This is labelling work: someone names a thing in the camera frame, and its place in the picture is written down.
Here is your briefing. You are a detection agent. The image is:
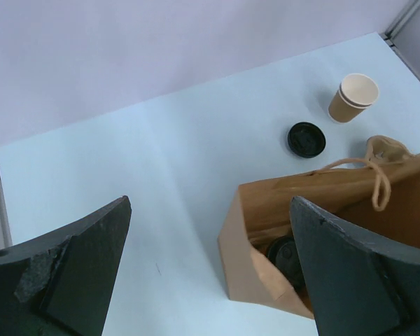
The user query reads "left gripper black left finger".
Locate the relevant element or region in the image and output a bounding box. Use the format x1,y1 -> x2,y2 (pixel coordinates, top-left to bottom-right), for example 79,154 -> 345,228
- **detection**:
0,196 -> 132,335

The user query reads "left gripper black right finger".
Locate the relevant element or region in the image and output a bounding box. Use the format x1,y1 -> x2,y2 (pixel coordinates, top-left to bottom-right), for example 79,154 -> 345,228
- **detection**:
290,197 -> 420,335

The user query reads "black plastic cup lid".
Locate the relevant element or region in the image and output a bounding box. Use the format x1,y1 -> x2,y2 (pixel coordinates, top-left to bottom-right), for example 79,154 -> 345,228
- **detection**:
287,122 -> 326,158
266,236 -> 305,291

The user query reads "brown paper bag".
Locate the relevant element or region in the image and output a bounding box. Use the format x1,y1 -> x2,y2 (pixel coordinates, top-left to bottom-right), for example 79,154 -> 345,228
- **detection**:
218,155 -> 420,319

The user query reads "brown paper cup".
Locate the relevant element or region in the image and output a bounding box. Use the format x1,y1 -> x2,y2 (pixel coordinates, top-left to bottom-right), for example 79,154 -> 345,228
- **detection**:
328,73 -> 379,123

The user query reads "right aluminium corner post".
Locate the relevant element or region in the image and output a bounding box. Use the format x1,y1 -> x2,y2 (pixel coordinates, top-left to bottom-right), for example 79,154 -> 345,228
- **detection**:
383,1 -> 420,81

